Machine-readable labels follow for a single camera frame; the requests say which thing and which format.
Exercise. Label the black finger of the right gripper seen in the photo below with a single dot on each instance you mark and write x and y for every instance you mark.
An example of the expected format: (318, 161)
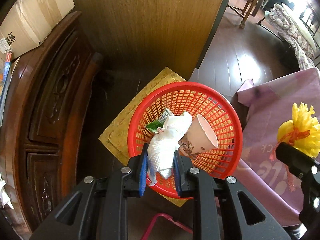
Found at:
(299, 164)

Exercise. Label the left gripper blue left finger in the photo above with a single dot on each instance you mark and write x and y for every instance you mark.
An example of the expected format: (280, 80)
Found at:
(143, 168)

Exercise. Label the white tissue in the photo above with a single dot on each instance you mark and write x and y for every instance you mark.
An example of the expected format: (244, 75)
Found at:
(164, 144)

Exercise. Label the tray with snacks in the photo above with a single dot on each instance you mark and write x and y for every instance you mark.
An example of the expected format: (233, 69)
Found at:
(6, 77)

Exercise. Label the gold patterned box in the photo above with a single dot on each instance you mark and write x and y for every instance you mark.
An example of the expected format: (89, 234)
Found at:
(114, 137)

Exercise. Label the pink stool frame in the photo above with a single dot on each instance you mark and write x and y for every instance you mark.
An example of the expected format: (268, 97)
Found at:
(164, 226)

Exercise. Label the dark carved wooden cabinet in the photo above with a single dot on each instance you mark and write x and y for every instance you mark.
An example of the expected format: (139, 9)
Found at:
(43, 117)

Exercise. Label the wooden partition panel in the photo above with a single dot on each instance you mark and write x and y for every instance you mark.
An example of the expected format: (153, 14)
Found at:
(149, 33)

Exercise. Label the green white wrapper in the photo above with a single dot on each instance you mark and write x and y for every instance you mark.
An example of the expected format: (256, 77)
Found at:
(158, 123)

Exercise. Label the cardboard box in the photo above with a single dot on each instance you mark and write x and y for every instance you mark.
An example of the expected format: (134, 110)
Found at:
(29, 22)

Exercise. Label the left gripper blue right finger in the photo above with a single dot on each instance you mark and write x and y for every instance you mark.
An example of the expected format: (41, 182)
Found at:
(177, 175)

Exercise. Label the paper cup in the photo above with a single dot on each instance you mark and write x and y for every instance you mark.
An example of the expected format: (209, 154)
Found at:
(199, 138)

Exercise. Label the red plastic mesh basket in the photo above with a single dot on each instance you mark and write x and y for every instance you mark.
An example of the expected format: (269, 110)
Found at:
(195, 99)

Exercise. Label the floral bed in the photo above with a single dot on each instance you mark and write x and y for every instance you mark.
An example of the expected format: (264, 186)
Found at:
(292, 29)

